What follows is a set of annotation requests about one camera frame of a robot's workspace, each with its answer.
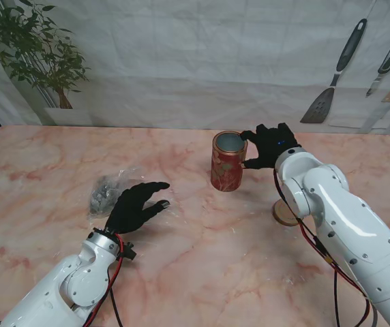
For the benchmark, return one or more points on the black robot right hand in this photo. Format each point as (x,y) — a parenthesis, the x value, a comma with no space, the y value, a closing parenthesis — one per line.
(271,150)

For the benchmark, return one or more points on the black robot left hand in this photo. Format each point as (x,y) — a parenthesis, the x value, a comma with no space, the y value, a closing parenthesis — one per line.
(128,211)

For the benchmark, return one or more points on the clear plastic bag of tea bags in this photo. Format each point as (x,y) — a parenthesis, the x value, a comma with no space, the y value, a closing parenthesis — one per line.
(101,199)

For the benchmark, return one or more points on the red floral tea canister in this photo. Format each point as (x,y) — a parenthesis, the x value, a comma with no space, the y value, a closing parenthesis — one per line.
(227,173)

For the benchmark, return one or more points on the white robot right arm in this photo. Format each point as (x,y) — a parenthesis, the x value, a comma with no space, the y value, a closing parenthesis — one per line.
(352,231)

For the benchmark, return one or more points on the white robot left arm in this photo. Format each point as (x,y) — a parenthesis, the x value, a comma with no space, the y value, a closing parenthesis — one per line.
(55,293)

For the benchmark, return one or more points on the black slotted spatula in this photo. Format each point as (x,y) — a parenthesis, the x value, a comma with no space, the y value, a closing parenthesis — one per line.
(314,110)

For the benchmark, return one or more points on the gold round canister lid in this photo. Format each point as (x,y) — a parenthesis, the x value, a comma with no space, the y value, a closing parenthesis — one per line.
(282,214)

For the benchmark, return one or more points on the green leafy plant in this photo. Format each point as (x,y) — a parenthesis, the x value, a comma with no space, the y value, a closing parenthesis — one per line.
(38,51)

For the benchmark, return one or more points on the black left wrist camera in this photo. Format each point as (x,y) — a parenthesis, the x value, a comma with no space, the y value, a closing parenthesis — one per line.
(131,252)

